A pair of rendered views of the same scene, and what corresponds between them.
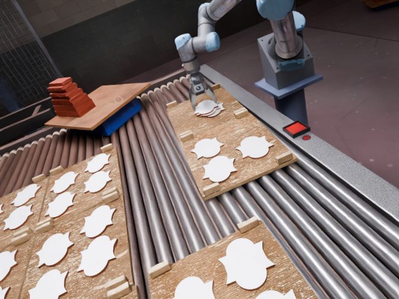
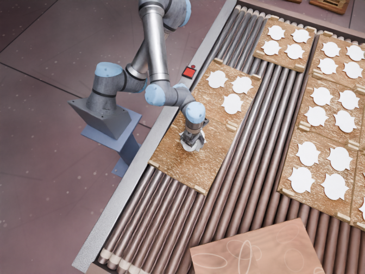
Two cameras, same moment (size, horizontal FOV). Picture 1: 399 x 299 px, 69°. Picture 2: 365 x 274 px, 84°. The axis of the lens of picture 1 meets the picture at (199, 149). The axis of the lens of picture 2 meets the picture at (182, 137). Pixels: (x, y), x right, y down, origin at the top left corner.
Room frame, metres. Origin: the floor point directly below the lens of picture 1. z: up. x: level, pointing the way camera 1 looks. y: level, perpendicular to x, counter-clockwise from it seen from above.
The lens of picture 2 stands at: (1.74, 0.05, 1.99)
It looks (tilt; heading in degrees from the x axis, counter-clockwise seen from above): 67 degrees down; 210
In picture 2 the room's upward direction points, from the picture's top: 2 degrees clockwise
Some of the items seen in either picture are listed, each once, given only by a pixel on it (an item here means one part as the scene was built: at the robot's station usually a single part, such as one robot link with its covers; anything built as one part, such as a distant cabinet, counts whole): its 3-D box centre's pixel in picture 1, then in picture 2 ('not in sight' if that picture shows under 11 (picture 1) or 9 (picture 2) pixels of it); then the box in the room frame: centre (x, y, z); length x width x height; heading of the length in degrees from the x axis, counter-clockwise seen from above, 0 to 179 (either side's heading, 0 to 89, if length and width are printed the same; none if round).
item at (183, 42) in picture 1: (186, 48); (194, 115); (1.35, -0.11, 1.26); 0.09 x 0.08 x 0.11; 60
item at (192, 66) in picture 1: (190, 64); (194, 125); (1.36, -0.11, 1.18); 0.08 x 0.08 x 0.05
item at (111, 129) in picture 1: (107, 114); not in sight; (1.73, 0.45, 0.97); 0.31 x 0.31 x 0.10; 46
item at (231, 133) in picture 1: (230, 150); (224, 92); (0.94, -0.11, 0.93); 0.41 x 0.35 x 0.02; 3
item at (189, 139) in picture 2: (196, 79); (192, 133); (1.36, -0.11, 1.10); 0.09 x 0.08 x 0.12; 173
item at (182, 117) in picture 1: (203, 111); (193, 147); (1.36, -0.09, 0.93); 0.41 x 0.35 x 0.02; 3
